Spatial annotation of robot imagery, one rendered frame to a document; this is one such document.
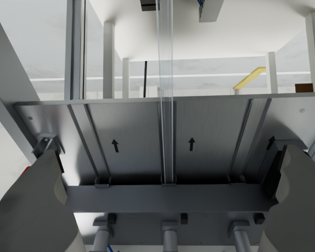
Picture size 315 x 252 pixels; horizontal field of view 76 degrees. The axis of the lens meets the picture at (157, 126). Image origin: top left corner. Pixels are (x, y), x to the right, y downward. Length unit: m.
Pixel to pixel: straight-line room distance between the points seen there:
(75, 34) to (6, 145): 4.02
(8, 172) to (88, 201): 4.17
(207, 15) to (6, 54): 0.50
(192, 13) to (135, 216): 0.59
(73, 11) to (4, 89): 0.38
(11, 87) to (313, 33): 0.79
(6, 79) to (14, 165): 4.15
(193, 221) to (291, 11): 0.68
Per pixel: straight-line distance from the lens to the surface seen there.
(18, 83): 0.32
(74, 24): 0.62
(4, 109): 0.30
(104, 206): 0.34
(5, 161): 4.53
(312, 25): 0.84
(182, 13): 0.72
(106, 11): 0.71
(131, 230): 0.39
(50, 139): 0.32
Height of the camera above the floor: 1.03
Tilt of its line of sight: 6 degrees down
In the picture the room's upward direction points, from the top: 179 degrees clockwise
